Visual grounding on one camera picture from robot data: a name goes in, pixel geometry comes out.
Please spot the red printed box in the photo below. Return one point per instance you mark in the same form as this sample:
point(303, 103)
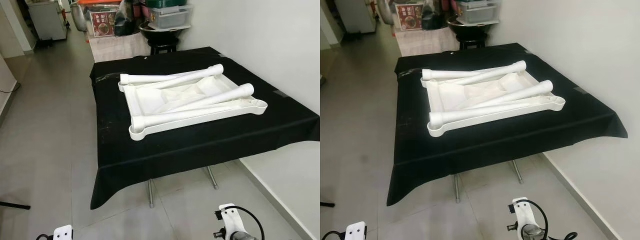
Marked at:
point(103, 25)
point(410, 17)

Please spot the black tablecloth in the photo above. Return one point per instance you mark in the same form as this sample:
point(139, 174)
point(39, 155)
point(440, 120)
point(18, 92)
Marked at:
point(500, 150)
point(175, 145)

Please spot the green lidded box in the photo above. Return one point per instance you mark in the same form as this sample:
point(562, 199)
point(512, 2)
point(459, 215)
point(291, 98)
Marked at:
point(167, 3)

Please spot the pale patterned mat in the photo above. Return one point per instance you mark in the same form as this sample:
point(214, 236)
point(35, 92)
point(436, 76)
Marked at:
point(117, 50)
point(425, 44)

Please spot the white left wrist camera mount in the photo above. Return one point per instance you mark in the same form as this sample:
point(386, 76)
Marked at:
point(356, 232)
point(62, 233)

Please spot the black stool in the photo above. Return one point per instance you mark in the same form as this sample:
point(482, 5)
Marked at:
point(472, 42)
point(162, 47)

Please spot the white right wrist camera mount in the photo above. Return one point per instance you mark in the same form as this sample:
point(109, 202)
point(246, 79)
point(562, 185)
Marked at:
point(525, 212)
point(230, 220)

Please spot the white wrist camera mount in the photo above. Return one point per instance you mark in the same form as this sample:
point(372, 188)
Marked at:
point(230, 220)
point(525, 212)
point(62, 233)
point(356, 232)

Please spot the black floor bar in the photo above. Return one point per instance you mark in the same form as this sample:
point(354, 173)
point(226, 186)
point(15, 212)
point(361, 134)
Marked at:
point(326, 204)
point(15, 205)

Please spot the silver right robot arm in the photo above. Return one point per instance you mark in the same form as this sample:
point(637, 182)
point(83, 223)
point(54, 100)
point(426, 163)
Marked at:
point(532, 234)
point(239, 236)

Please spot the silver pot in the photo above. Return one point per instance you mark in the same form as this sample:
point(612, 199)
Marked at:
point(79, 17)
point(386, 11)

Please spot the grey plastic storage box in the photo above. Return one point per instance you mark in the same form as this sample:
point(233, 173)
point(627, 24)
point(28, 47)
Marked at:
point(477, 14)
point(170, 17)

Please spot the white cabinet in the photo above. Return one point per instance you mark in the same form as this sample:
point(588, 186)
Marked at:
point(47, 20)
point(355, 15)

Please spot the metal table leg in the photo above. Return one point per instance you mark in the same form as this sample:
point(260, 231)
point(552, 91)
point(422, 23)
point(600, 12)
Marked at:
point(517, 171)
point(456, 187)
point(150, 192)
point(212, 177)

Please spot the grey tape piece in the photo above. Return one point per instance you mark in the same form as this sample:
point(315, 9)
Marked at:
point(281, 93)
point(581, 90)

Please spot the white plastic children table top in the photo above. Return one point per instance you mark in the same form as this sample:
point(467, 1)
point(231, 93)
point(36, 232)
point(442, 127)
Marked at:
point(445, 100)
point(140, 100)

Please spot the black bag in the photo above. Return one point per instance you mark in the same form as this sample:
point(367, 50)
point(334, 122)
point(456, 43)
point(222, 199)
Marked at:
point(434, 17)
point(125, 22)

